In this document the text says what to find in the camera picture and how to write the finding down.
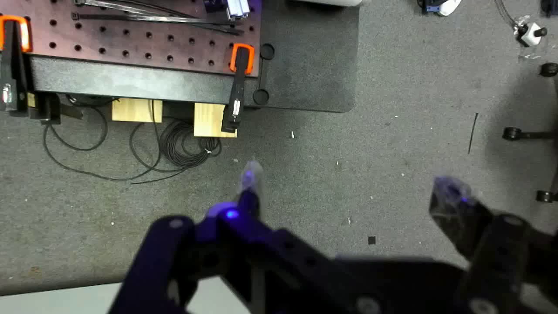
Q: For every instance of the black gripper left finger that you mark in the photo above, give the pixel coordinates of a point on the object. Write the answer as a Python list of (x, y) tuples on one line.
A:
[(273, 255)]

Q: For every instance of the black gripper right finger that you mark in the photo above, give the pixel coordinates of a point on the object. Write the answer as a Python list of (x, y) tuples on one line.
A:
[(499, 262)]

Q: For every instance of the small black square piece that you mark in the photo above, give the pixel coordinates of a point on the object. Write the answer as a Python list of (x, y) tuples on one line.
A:
[(372, 239)]

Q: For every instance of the black office chair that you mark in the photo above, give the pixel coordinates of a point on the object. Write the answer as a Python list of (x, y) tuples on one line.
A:
[(526, 134)]

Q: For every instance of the thin black strip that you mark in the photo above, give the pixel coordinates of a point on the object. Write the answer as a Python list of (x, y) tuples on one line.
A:
[(473, 132)]

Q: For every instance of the light wooden block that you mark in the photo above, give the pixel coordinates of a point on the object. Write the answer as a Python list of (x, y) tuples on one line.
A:
[(210, 119), (137, 110)]

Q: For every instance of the black round foot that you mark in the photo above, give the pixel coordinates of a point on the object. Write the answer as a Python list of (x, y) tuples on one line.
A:
[(260, 96), (267, 50)]

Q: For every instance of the orange black bar clamp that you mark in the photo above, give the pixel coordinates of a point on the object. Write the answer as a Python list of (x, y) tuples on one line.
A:
[(13, 63), (238, 87)]

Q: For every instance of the dark grey floor mat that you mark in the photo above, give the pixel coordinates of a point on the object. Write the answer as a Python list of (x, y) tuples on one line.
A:
[(315, 57)]

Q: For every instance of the grey metal mounting plate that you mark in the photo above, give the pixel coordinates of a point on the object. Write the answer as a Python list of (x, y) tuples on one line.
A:
[(128, 78)]

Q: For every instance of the small white black device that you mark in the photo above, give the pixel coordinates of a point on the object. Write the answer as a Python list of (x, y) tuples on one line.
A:
[(529, 33)]

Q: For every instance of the white blue small item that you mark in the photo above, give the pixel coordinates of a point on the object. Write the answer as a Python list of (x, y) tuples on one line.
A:
[(238, 7)]

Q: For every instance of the brown perforated mounting board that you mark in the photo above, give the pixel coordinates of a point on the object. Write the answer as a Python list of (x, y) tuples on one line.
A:
[(123, 44)]

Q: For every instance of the blue white object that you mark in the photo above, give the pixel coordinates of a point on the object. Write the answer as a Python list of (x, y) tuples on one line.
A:
[(442, 5)]

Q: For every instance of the black metal rods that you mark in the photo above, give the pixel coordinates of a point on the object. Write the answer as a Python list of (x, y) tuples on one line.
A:
[(158, 16)]

